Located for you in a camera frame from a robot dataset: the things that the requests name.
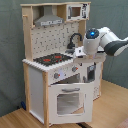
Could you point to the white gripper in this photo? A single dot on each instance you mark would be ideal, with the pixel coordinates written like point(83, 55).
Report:
point(82, 53)

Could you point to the black toy faucet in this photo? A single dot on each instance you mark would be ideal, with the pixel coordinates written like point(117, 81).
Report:
point(72, 42)

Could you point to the grey range hood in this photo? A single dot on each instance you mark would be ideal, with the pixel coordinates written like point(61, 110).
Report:
point(48, 18)

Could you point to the toy microwave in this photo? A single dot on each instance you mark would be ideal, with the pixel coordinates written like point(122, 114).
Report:
point(78, 11)

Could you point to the wooden toy kitchen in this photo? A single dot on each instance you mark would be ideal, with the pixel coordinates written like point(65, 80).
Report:
point(46, 40)

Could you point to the left stove knob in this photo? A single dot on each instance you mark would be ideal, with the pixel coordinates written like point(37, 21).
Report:
point(56, 75)

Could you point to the white oven door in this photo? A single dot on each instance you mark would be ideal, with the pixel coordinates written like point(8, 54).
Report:
point(70, 103)

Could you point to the stove knob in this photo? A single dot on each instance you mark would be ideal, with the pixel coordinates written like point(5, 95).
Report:
point(56, 75)
point(74, 69)

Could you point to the grey toy sink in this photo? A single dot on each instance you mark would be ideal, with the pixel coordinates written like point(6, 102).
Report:
point(72, 51)

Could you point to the right stove knob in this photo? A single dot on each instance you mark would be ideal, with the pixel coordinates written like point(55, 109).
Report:
point(74, 69)

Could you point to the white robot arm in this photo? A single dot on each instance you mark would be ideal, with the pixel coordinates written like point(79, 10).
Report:
point(104, 38)

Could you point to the green backdrop curtain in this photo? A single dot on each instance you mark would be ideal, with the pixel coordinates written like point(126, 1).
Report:
point(110, 13)

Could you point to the black toy stovetop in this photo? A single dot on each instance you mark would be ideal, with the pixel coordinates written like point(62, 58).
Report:
point(52, 59)

